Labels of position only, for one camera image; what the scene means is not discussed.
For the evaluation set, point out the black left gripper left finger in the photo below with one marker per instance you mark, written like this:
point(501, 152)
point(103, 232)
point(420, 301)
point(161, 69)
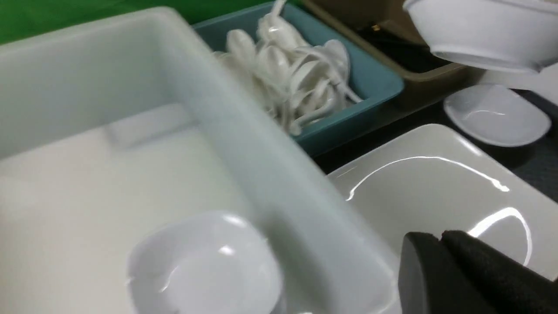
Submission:
point(430, 281)

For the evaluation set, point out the stack of white bowls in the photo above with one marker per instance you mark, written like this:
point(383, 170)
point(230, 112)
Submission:
point(211, 263)

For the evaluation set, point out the brown plastic bin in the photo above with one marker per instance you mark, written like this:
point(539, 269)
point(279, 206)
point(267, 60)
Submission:
point(384, 30)

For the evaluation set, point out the large white plastic tub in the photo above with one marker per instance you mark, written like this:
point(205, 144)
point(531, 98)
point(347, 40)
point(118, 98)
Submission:
point(113, 129)

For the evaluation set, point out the green cloth backdrop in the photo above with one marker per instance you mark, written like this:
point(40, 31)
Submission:
point(21, 19)

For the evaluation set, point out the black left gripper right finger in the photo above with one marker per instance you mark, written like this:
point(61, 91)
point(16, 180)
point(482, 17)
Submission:
point(507, 285)

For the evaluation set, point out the large white square plate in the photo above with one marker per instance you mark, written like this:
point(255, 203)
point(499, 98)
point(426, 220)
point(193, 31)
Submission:
point(432, 180)

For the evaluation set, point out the white bowl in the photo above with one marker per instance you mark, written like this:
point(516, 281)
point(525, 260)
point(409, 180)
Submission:
point(496, 115)
point(515, 36)

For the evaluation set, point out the teal plastic bin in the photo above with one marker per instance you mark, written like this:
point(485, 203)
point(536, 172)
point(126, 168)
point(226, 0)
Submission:
point(371, 80)

